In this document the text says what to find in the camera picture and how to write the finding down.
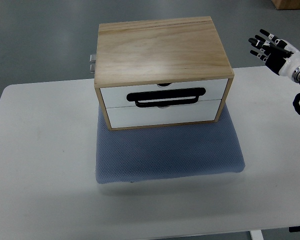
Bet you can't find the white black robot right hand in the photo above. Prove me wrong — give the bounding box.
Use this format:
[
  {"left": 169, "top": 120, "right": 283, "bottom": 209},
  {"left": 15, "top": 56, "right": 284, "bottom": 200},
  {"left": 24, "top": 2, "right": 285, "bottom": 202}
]
[{"left": 248, "top": 29, "right": 300, "bottom": 80}]

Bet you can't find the white drawer black handle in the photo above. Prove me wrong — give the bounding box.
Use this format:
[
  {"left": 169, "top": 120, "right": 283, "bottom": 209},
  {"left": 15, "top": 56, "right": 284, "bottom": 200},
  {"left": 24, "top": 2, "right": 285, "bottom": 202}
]
[{"left": 100, "top": 79, "right": 228, "bottom": 108}]

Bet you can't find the wooden drawer cabinet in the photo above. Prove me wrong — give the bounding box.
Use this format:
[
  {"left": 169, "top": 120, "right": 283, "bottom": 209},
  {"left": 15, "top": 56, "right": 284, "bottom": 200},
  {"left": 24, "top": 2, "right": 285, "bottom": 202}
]
[{"left": 94, "top": 16, "right": 234, "bottom": 131}]

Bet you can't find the white lower drawer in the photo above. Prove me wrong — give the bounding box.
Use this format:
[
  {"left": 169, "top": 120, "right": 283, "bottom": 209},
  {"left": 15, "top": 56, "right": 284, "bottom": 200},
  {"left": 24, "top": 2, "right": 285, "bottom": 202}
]
[{"left": 107, "top": 100, "right": 221, "bottom": 128}]

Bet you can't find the brown cardboard box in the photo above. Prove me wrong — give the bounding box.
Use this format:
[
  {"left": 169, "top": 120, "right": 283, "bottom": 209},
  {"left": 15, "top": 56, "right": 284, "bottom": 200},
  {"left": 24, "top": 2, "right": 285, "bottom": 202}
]
[{"left": 272, "top": 0, "right": 300, "bottom": 10}]

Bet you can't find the black table control panel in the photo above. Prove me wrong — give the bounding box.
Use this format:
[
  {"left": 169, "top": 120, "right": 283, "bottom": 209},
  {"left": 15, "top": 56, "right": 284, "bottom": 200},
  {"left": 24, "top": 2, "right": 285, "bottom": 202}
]
[{"left": 288, "top": 226, "right": 300, "bottom": 233}]

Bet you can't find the white table leg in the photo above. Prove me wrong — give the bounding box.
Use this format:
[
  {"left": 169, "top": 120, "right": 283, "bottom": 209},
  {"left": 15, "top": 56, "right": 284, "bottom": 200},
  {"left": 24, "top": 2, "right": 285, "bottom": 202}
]
[{"left": 249, "top": 230, "right": 264, "bottom": 240}]

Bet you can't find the blue mesh cushion mat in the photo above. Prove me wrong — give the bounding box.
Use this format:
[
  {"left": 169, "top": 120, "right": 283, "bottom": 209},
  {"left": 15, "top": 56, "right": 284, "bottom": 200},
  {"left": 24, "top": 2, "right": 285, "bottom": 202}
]
[{"left": 95, "top": 107, "right": 245, "bottom": 184}]

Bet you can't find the metal clamp behind cabinet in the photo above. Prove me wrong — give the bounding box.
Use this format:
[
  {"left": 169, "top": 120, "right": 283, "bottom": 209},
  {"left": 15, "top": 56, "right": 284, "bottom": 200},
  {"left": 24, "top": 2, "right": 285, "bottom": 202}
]
[{"left": 89, "top": 53, "right": 96, "bottom": 74}]

